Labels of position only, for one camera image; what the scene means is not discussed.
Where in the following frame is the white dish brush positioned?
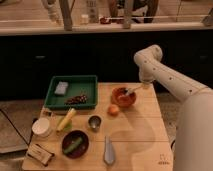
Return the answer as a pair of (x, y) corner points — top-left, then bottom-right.
(124, 85), (143, 96)

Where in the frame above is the red bowl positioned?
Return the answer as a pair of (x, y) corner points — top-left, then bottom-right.
(111, 87), (136, 107)

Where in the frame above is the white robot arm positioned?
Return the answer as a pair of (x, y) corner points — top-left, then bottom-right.
(134, 45), (213, 171)

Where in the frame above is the dark brown bowl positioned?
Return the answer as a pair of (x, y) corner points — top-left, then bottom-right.
(62, 130), (89, 159)

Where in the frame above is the orange fruit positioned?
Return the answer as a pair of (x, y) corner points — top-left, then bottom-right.
(107, 104), (120, 116)

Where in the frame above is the small metal cup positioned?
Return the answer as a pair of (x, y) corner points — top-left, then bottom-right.
(88, 115), (102, 132)

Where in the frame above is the brown grape bunch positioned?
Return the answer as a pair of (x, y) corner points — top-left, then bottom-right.
(65, 95), (87, 105)

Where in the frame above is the green plastic tray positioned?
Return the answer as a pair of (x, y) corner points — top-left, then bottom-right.
(44, 75), (98, 110)

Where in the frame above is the yellow corn cob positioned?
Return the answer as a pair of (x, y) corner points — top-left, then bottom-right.
(56, 108), (76, 132)

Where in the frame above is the grey sponge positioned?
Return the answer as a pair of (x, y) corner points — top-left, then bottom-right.
(54, 81), (68, 95)

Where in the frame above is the green cucumber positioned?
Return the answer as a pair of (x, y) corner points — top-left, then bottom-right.
(63, 137), (83, 154)

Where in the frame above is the white round container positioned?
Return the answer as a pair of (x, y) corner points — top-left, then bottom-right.
(32, 117), (51, 137)

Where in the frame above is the brown white rectangular box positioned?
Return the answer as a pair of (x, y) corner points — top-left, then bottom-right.
(27, 144), (55, 166)

